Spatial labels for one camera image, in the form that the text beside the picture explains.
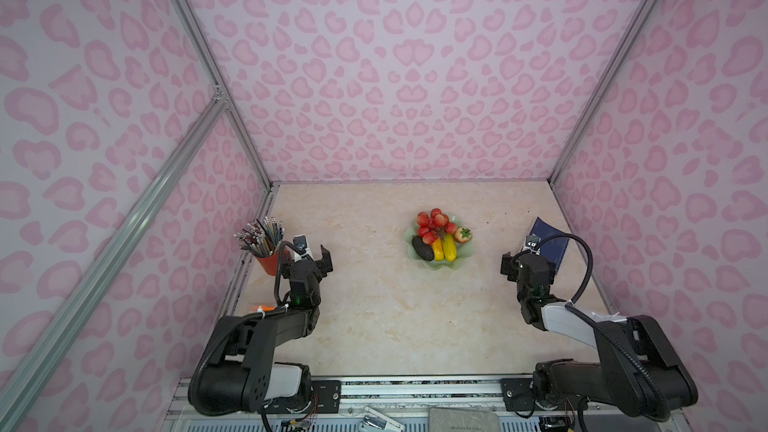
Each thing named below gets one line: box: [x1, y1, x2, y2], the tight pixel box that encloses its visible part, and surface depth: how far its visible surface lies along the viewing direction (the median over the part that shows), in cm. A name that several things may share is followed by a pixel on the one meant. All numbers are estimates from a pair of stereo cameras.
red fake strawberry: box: [454, 226, 472, 244], surface depth 97 cm
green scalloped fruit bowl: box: [404, 215, 475, 270], surface depth 97 cm
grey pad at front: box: [428, 407, 501, 432], surface depth 69 cm
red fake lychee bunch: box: [416, 208, 457, 245], surface depth 97 cm
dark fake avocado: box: [412, 235, 434, 261], surface depth 95 cm
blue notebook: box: [529, 217, 571, 270], surface depth 106 cm
